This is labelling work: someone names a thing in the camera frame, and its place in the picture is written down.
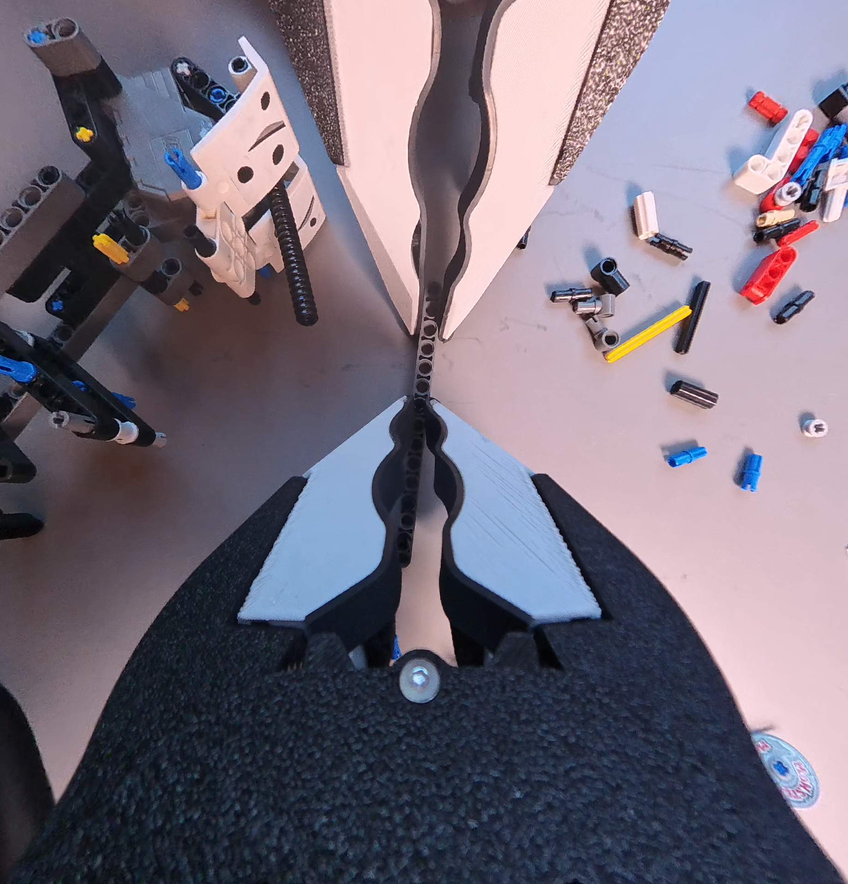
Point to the black double pin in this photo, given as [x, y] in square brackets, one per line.
[793, 307]

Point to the small grey axle connector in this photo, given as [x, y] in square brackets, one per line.
[601, 333]

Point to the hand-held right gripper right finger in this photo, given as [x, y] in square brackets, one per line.
[514, 545]

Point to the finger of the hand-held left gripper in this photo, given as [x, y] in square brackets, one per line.
[534, 103]
[375, 103]

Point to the grey desk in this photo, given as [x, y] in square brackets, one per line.
[569, 552]

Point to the black tube connector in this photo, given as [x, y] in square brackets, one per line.
[693, 393]

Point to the long black pin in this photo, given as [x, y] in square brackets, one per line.
[670, 245]

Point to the long grey holed beam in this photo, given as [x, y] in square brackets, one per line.
[424, 366]

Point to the red short pin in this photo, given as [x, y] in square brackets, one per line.
[768, 107]

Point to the short blue connector pin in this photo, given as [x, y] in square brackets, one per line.
[751, 472]

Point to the grey elbow connector with pin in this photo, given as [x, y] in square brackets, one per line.
[583, 300]

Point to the black short connector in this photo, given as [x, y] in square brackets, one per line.
[609, 276]

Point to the blue round printed disc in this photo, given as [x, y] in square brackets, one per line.
[786, 770]

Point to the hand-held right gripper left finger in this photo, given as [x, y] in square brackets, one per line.
[320, 552]

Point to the black axle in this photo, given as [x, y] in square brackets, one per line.
[693, 316]

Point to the black toy truck chassis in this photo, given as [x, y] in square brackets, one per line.
[155, 138]

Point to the light grey bush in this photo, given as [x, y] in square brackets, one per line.
[814, 427]

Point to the yellow axle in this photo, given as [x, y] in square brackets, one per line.
[648, 333]

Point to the white thick angled beam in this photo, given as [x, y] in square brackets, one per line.
[773, 152]

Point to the pile of assorted small bricks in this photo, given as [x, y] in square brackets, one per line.
[824, 166]

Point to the red short beam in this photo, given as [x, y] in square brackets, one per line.
[768, 274]

